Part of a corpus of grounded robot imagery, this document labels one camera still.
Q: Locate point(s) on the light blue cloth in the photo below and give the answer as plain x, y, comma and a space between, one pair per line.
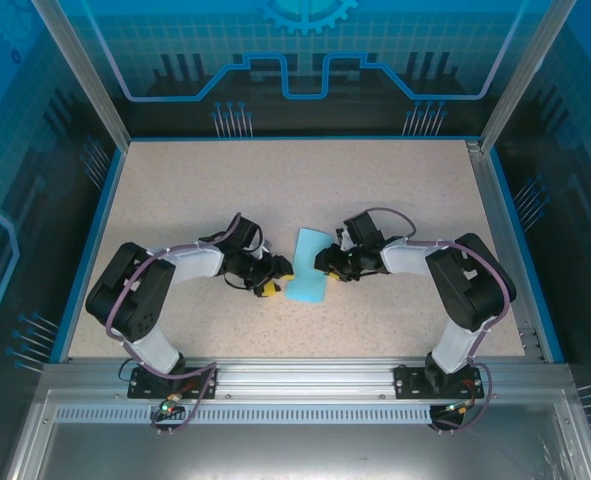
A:
307, 285

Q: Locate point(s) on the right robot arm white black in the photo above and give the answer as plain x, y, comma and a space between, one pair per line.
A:
470, 290

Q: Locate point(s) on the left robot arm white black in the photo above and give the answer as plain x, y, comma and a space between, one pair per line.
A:
140, 300

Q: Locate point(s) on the sheet metal tray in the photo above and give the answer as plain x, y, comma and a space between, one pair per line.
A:
300, 450

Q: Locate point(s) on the blue table edge strip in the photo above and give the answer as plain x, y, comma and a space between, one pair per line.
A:
93, 250
523, 250

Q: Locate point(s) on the aluminium mounting rail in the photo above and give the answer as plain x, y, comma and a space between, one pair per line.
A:
300, 377

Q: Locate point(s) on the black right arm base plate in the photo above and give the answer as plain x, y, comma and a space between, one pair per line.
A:
407, 385

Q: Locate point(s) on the aluminium side rail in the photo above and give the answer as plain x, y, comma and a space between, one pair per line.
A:
492, 200

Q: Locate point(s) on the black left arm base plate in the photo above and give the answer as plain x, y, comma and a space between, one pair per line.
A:
137, 390

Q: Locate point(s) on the blue printed enclosure panel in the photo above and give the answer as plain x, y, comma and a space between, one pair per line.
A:
295, 30
575, 200
15, 200

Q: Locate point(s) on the aluminium frame post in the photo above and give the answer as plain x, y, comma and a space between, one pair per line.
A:
82, 75
522, 75

